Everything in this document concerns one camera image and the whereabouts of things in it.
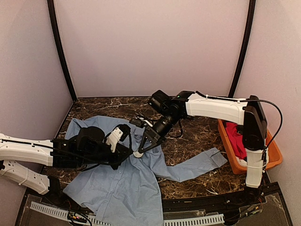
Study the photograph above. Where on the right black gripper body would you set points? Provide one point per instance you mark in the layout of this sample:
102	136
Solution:
155	135

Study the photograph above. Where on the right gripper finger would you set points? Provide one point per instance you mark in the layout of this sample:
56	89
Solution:
144	148
144	139

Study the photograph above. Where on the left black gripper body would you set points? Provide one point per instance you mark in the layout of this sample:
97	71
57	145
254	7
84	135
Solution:
120	153

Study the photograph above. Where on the round iridescent brooch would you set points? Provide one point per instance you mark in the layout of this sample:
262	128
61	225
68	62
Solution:
137	154

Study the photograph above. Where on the light blue shirt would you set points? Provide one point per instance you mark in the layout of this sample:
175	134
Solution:
130	195

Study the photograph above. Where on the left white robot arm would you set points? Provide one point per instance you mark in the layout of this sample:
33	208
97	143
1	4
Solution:
89	147

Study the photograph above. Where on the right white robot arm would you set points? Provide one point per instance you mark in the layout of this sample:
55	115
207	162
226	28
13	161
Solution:
245	112

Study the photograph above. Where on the red garment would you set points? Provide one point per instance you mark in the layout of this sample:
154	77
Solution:
236	140

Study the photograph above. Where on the white garment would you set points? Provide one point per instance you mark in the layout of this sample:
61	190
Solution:
241	162

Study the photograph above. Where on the orange plastic basin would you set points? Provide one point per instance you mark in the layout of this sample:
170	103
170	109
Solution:
275	156

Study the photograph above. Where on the white slotted cable duct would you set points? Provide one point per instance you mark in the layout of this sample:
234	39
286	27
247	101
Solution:
90	220

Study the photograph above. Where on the black front rail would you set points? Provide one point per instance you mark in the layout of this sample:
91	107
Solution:
268	209

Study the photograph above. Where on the left black frame post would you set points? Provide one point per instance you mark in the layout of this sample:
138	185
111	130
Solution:
59	49

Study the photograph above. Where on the black frame post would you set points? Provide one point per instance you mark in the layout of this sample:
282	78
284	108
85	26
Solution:
244	46
59	49

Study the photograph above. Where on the right black frame post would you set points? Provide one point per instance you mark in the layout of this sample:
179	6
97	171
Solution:
244	46

